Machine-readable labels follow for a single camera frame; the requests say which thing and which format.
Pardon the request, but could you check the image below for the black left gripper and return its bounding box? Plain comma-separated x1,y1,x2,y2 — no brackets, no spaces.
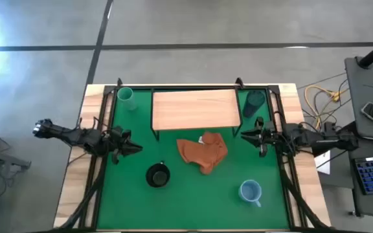
104,126,143,164

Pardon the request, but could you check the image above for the black metal table frame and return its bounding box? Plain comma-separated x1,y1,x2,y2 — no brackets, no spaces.
60,84,336,233

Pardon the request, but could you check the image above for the white paper sheet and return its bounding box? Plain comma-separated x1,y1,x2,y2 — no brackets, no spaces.
313,150,332,176

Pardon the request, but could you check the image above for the orange cloth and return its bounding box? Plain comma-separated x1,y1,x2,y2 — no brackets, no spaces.
176,131,229,176

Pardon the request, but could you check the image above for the yellow cable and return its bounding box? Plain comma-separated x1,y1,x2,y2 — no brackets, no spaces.
304,84,350,130

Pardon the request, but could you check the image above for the grey side desk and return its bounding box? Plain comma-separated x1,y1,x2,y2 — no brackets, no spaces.
344,56,373,140

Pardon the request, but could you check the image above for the light blue mug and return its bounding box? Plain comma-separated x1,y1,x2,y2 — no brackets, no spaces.
238,179,263,208

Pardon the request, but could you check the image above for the grey stand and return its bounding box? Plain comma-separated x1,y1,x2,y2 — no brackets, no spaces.
0,144,32,173

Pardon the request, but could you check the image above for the wooden board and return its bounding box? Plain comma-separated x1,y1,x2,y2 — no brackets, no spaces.
150,87,243,141

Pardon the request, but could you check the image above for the green table mat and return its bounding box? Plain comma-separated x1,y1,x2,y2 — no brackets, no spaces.
96,87,291,230

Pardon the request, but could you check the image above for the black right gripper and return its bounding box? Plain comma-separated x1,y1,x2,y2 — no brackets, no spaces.
240,116,280,158

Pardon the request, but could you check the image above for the teal plastic cup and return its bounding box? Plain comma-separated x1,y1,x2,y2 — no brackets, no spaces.
117,86,139,111

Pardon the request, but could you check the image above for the black ceramic mug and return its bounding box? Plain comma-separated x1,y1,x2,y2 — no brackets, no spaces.
145,161,172,189

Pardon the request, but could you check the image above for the black cable bundle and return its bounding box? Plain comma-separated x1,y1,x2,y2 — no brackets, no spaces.
278,151,330,231
62,155,107,229

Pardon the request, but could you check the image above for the dark grey lower desk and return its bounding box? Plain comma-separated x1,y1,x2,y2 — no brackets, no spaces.
315,138,373,219

